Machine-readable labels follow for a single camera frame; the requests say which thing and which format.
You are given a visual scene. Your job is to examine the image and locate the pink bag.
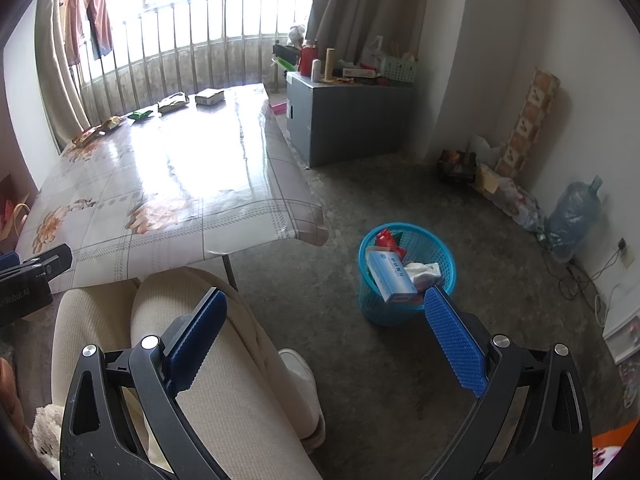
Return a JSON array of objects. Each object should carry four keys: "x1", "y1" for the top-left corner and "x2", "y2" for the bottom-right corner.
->
[{"x1": 0, "y1": 175, "x2": 31, "y2": 251}]

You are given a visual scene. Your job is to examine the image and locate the yellow snack packet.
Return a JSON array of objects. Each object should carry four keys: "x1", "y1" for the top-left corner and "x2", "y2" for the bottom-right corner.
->
[{"x1": 71, "y1": 127, "x2": 103, "y2": 148}]

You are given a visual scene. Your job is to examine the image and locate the person's right leg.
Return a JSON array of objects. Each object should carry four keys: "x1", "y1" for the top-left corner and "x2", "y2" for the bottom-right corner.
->
[{"x1": 130, "y1": 266, "x2": 326, "y2": 480}]

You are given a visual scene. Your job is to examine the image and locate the blue white tissue box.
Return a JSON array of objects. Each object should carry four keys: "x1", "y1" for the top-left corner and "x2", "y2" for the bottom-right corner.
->
[{"x1": 365, "y1": 249, "x2": 418, "y2": 305}]

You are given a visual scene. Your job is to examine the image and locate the floral plastic tablecloth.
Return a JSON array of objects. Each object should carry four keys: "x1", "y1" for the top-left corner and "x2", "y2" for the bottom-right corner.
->
[{"x1": 15, "y1": 85, "x2": 326, "y2": 293}]

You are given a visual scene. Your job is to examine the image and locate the dark printed box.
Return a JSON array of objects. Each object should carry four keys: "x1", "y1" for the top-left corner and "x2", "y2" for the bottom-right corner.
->
[{"x1": 437, "y1": 149, "x2": 478, "y2": 183}]

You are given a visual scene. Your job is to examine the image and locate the floor cables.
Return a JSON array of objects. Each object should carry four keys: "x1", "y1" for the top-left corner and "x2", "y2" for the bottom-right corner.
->
[{"x1": 557, "y1": 247, "x2": 626, "y2": 326}]

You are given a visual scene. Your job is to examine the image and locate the person's left leg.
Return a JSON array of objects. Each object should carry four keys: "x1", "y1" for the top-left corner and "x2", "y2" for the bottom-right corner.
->
[{"x1": 51, "y1": 280, "x2": 143, "y2": 411}]

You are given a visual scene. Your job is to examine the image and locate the person's leg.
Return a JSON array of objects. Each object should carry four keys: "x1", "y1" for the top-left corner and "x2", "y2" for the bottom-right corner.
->
[
  {"x1": 51, "y1": 280, "x2": 143, "y2": 411},
  {"x1": 130, "y1": 266, "x2": 326, "y2": 480}
]

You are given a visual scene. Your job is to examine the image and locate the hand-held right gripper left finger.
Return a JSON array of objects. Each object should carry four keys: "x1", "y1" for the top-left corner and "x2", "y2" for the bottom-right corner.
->
[{"x1": 60, "y1": 287, "x2": 229, "y2": 480}]

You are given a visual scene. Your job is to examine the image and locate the white plastic bag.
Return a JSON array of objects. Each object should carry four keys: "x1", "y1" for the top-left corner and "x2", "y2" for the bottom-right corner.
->
[{"x1": 367, "y1": 36, "x2": 396, "y2": 66}]

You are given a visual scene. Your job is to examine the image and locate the orange printed mat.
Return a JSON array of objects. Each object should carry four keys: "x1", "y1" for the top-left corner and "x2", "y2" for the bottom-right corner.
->
[{"x1": 592, "y1": 422, "x2": 640, "y2": 480}]

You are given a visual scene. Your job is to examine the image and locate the beige curtain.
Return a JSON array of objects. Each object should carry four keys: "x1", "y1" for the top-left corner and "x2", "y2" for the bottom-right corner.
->
[
  {"x1": 305, "y1": 0, "x2": 436, "y2": 76},
  {"x1": 35, "y1": 0, "x2": 93, "y2": 143}
]

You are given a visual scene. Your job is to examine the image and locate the green storage basket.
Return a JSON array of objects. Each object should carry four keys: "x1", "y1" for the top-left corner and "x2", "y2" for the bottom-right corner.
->
[{"x1": 382, "y1": 57, "x2": 418, "y2": 83}]

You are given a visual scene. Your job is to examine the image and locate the orange brown cloth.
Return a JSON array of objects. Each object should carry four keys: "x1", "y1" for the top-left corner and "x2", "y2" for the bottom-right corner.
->
[{"x1": 0, "y1": 357, "x2": 31, "y2": 441}]

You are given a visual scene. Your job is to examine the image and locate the metal window railing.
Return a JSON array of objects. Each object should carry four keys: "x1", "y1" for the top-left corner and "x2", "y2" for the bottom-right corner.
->
[{"x1": 75, "y1": 0, "x2": 313, "y2": 118}]

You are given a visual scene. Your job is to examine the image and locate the grey cabinet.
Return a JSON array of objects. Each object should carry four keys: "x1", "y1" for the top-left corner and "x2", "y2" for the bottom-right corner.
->
[{"x1": 286, "y1": 71, "x2": 416, "y2": 168}]

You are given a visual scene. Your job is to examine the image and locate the blue water jug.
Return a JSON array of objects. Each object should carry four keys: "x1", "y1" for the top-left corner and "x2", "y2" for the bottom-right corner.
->
[{"x1": 545, "y1": 175, "x2": 603, "y2": 263}]

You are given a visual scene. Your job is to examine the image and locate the white fluffy cloth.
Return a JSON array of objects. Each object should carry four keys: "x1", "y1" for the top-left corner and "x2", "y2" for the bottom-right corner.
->
[{"x1": 32, "y1": 404, "x2": 66, "y2": 466}]

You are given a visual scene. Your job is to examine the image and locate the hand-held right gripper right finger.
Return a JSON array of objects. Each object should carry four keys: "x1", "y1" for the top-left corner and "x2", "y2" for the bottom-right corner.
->
[{"x1": 424, "y1": 285, "x2": 593, "y2": 480}]

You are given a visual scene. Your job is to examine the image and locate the red thermos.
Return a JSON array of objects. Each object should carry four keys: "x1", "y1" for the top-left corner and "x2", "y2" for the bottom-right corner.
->
[{"x1": 299, "y1": 39, "x2": 318, "y2": 76}]

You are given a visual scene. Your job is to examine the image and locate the blue plastic basket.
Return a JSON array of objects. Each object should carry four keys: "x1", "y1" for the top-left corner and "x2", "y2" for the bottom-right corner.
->
[{"x1": 358, "y1": 221, "x2": 457, "y2": 326}]

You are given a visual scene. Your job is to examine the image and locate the white shoe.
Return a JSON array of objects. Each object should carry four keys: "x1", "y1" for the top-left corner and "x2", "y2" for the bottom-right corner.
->
[{"x1": 277, "y1": 349, "x2": 318, "y2": 401}]

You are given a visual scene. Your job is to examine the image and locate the pile of plastic bags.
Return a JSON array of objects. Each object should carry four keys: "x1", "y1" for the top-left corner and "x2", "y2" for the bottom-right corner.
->
[{"x1": 470, "y1": 135, "x2": 546, "y2": 233}]

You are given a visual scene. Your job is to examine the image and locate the red plastic bag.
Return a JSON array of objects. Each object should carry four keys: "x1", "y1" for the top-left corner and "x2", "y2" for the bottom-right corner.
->
[{"x1": 374, "y1": 229, "x2": 403, "y2": 252}]

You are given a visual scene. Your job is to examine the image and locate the brown patterned roll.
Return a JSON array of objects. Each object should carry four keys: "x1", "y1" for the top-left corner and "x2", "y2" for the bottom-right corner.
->
[{"x1": 497, "y1": 66, "x2": 561, "y2": 178}]

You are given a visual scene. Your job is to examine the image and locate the crumpled snack wrapper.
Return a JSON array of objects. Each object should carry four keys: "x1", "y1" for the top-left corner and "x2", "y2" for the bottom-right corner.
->
[{"x1": 157, "y1": 92, "x2": 190, "y2": 113}]

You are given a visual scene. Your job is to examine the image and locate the white tissue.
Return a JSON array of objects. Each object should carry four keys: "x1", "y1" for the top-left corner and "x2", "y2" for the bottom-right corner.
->
[{"x1": 404, "y1": 261, "x2": 443, "y2": 292}]

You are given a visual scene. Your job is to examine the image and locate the hanging pink clothes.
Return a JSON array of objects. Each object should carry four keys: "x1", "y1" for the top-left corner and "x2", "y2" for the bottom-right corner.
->
[{"x1": 62, "y1": 0, "x2": 115, "y2": 66}]

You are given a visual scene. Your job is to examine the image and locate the white plastic drawer unit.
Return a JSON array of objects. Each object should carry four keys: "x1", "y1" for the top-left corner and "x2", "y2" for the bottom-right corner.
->
[{"x1": 602, "y1": 310, "x2": 640, "y2": 366}]

